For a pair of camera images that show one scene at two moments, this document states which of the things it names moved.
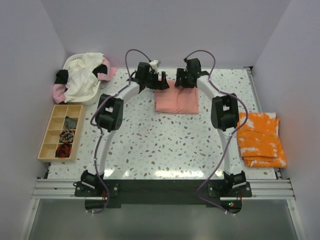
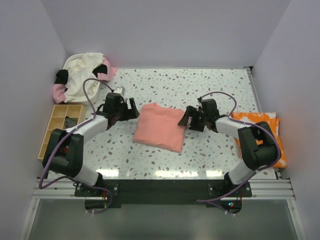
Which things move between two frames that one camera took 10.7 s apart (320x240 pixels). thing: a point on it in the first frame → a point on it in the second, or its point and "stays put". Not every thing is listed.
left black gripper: [159, 85] → [130, 114]
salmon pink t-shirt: [176, 100] → [158, 126]
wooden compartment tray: [55, 125] stays put
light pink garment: [58, 92] stays put
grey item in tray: [70, 123] stays put
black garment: [62, 77] stays put
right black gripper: [180, 73] → [191, 112]
